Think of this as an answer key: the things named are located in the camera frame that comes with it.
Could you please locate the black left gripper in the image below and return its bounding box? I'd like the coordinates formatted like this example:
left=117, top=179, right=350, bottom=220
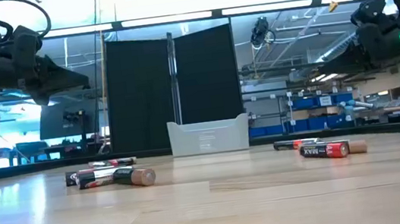
left=15, top=49, right=93, bottom=109

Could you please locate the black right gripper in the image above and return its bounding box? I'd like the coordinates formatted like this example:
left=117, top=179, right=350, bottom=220
left=311, top=19, right=394, bottom=77

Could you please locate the silver AA battery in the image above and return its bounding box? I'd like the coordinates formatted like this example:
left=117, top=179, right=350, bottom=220
left=272, top=135, right=323, bottom=153
left=75, top=163, right=136, bottom=191

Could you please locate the blue storage bin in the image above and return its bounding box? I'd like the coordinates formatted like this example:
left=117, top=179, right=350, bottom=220
left=296, top=115, right=329, bottom=133
left=333, top=92, right=354, bottom=106
left=326, top=112, right=355, bottom=130
left=292, top=96, right=317, bottom=110
left=250, top=123, right=286, bottom=138

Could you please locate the black monitor screen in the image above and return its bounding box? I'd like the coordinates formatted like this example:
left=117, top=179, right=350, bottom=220
left=36, top=96, right=103, bottom=141

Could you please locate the blue bin with white label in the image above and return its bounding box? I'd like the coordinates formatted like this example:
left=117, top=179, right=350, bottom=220
left=315, top=94, right=335, bottom=108

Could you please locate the yellow hanging hook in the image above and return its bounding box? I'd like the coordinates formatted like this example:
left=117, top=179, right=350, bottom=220
left=326, top=0, right=340, bottom=13

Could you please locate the black folding screen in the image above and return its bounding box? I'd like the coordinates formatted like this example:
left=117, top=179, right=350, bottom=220
left=99, top=22, right=248, bottom=156

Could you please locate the dark workbench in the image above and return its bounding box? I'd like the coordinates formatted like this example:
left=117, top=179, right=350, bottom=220
left=5, top=131, right=112, bottom=168

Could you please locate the metal shelf rack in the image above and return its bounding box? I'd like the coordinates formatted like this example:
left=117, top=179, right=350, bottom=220
left=242, top=84, right=359, bottom=140

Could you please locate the black ceiling-hung device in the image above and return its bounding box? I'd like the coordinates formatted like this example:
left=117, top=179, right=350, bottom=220
left=247, top=14, right=278, bottom=50

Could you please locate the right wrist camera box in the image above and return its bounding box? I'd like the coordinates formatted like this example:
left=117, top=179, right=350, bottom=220
left=348, top=0, right=391, bottom=29

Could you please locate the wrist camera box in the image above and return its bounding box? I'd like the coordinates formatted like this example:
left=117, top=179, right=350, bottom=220
left=8, top=23, right=46, bottom=74
left=348, top=0, right=391, bottom=29

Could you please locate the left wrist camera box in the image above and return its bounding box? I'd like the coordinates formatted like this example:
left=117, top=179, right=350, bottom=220
left=8, top=23, right=46, bottom=74

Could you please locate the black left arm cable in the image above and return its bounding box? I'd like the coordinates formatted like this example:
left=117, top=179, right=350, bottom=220
left=0, top=0, right=54, bottom=44

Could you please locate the black aluminium table frame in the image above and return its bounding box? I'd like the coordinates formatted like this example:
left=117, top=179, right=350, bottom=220
left=0, top=116, right=400, bottom=186

